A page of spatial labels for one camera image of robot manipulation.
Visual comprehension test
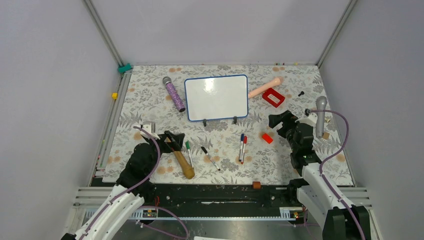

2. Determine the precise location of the green-capped marker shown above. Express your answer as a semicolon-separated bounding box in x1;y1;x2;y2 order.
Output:
185;141;194;168

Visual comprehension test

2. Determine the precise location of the brown cork cylinder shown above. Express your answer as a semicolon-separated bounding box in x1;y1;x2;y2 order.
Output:
252;181;262;190

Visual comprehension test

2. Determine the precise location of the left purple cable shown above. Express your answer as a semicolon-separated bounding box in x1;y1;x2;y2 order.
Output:
78;125;190;240

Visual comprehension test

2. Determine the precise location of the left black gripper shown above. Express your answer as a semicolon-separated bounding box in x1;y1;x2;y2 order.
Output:
144;130;184;174

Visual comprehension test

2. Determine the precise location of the silver grey microphone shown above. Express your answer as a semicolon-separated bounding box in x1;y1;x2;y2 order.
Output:
315;96;328;139

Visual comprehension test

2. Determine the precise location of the teal corner clip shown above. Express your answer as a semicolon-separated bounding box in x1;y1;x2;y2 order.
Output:
117;63;133;74

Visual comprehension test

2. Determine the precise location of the red rectangular tray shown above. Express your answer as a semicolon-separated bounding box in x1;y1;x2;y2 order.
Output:
262;88;286;108

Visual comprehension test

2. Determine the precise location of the small yellow block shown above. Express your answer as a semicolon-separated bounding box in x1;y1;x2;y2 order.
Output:
111;92;118;100

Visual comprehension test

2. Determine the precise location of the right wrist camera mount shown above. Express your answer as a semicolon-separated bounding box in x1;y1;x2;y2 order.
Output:
296;108;318;127

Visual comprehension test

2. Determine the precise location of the black-capped marker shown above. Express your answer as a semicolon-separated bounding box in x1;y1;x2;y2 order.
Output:
201;146;221;171

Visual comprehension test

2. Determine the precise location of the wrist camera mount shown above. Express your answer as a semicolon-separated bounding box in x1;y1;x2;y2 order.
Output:
140;121;160;140
296;108;318;127

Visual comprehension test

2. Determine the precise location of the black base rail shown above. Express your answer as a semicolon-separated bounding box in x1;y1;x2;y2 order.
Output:
144;183;303;219

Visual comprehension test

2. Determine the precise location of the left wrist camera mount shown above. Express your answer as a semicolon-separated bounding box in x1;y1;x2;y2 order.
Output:
140;121;160;140

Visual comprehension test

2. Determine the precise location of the purple patterned microphone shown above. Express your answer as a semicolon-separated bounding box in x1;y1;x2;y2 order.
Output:
162;76;186;113

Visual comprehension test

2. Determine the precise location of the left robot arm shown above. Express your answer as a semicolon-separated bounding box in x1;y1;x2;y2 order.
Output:
62;130;185;240

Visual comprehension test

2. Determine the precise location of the blue-framed whiteboard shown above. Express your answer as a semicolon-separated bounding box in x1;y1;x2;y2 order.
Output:
184;74;249;122

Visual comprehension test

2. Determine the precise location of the pink plastic cylinder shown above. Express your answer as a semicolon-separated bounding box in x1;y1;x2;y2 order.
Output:
248;76;284;99

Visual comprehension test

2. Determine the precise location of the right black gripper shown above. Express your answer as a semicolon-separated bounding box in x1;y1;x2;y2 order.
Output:
268;110;301;152

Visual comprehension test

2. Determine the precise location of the floral patterned table mat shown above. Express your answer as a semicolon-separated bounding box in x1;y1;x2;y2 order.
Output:
101;64;355;186

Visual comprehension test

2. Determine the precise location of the small wooden cube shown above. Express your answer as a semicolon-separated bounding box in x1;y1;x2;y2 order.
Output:
322;132;330;140

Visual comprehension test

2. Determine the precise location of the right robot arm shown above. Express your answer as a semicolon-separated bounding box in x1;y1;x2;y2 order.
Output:
268;109;371;240

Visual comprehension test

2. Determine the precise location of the red cube block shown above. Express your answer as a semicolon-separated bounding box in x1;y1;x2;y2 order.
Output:
261;133;274;144

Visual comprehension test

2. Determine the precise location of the red-capped marker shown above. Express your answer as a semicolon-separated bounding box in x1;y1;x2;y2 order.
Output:
240;135;248;165

